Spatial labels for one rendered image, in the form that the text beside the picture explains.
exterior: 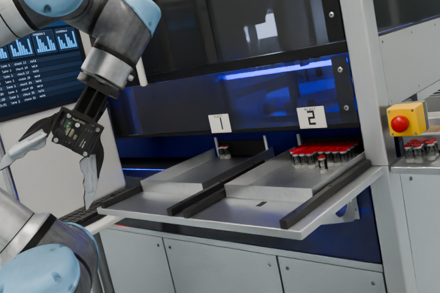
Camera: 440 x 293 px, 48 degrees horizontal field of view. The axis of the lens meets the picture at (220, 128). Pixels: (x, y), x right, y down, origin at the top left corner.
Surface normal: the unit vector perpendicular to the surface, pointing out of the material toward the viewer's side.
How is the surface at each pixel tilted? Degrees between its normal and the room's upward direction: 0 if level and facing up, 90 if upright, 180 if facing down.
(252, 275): 90
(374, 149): 90
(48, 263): 8
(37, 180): 90
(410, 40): 90
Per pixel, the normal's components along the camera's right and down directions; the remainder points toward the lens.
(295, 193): -0.64, 0.26
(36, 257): -0.18, -0.94
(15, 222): 0.54, -0.40
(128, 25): 0.21, 0.00
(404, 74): 0.74, -0.04
